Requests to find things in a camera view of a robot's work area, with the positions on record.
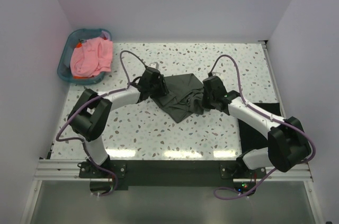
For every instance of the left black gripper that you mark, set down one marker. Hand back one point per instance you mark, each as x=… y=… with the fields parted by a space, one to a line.
x=163 y=90

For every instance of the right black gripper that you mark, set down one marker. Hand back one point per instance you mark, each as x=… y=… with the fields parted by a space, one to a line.
x=206 y=105

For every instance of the dark green t-shirt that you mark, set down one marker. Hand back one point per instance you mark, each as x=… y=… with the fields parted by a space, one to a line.
x=184 y=97

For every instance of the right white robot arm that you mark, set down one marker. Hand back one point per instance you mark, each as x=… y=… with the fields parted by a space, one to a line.
x=287 y=143

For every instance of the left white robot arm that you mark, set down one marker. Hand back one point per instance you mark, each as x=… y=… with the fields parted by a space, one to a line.
x=89 y=116

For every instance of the black folded t-shirt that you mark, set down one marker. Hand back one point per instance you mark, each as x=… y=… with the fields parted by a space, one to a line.
x=253 y=132

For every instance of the pink t-shirt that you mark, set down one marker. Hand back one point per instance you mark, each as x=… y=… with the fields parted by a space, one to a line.
x=93 y=57

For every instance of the teal laundry basket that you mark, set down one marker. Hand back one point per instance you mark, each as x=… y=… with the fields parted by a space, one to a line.
x=64 y=71

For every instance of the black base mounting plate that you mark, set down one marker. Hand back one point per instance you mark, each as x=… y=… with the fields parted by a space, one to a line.
x=182 y=173

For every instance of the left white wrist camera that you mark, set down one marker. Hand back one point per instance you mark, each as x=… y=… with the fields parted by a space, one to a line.
x=154 y=65

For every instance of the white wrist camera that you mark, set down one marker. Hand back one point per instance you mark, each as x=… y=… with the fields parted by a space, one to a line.
x=213 y=73
x=154 y=65

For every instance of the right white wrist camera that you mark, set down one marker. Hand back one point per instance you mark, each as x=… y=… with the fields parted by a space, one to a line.
x=213 y=73

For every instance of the aluminium frame rail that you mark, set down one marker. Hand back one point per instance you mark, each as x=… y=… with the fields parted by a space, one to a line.
x=68 y=170

